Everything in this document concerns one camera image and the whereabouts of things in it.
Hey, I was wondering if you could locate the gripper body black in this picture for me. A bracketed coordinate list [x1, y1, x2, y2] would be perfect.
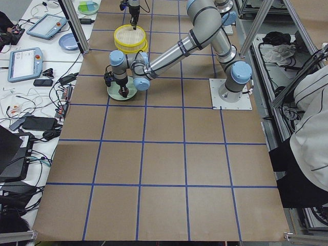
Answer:
[128, 0, 140, 19]
[114, 76, 128, 90]

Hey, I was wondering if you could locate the yellow steamer basket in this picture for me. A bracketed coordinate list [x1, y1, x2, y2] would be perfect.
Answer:
[115, 40, 148, 54]
[114, 25, 147, 46]

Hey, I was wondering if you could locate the brown bun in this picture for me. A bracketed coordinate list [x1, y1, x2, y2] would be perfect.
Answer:
[118, 88, 129, 98]

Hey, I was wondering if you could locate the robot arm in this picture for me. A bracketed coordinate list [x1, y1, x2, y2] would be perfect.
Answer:
[119, 0, 233, 30]
[106, 1, 252, 103]

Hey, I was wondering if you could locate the light green plate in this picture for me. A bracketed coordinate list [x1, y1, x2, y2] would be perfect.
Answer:
[107, 76, 137, 101]

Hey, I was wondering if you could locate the green bowl with blocks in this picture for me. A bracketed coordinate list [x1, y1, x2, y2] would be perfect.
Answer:
[77, 1, 99, 15]

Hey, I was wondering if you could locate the black power adapter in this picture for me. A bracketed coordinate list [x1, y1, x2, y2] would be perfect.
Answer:
[79, 18, 94, 25]

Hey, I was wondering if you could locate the blue plate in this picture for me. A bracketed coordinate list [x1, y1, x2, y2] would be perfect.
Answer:
[58, 33, 78, 51]

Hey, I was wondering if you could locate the teach pendant far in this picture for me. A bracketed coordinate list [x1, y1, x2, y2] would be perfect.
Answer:
[26, 14, 67, 40]

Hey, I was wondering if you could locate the teach pendant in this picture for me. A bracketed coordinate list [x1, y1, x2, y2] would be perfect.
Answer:
[8, 47, 43, 83]
[26, 14, 67, 40]

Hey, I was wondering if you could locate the black phone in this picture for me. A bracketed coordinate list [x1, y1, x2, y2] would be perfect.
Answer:
[33, 79, 53, 87]

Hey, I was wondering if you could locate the black power brick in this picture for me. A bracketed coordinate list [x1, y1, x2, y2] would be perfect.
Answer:
[22, 116, 57, 131]

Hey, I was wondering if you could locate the teach pendant near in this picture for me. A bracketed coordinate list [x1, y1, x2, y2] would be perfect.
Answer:
[8, 47, 43, 83]

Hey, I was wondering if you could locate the black laptop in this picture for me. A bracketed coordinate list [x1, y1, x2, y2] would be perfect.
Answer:
[1, 126, 34, 182]

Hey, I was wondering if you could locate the person in white jacket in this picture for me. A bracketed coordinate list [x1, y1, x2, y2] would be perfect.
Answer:
[269, 67, 327, 208]

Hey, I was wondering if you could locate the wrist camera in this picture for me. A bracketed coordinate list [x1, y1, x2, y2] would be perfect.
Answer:
[104, 72, 113, 87]
[119, 0, 129, 11]

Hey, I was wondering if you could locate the aluminium frame post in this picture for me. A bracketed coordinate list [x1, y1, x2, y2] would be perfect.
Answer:
[58, 0, 90, 55]

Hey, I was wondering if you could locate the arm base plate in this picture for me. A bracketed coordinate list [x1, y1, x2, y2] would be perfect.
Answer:
[209, 78, 252, 110]

